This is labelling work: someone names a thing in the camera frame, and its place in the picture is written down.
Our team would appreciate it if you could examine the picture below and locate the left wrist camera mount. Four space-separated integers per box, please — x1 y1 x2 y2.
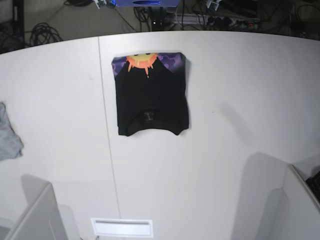
205 0 222 11

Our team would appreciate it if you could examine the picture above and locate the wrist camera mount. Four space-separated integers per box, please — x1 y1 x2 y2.
93 0 109 9
205 0 222 11

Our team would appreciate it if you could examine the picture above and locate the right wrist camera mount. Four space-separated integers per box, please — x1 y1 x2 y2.
93 0 109 9

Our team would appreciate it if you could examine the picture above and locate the grey cloth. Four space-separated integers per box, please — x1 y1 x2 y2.
0 102 24 161

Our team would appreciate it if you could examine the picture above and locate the blue box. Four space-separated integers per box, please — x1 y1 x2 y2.
110 0 181 7

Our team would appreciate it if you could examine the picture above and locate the white right partition panel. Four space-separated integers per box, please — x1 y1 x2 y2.
238 153 320 240

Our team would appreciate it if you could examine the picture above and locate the white left partition panel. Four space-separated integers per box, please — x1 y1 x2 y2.
0 174 81 240

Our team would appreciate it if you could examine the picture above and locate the black T-shirt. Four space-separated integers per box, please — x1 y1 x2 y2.
111 52 190 137

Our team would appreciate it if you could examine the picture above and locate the white power strip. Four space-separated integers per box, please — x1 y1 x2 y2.
171 13 258 26

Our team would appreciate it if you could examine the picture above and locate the coiled black cable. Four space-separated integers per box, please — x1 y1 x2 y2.
29 22 63 46

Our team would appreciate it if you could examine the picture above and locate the black vertical bar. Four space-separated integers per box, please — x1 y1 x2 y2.
12 0 25 39

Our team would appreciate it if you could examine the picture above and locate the black keyboard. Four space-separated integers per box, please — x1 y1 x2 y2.
306 172 320 201

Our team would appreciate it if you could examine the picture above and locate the white partition panel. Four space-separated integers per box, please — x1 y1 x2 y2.
238 153 320 240
0 174 81 240

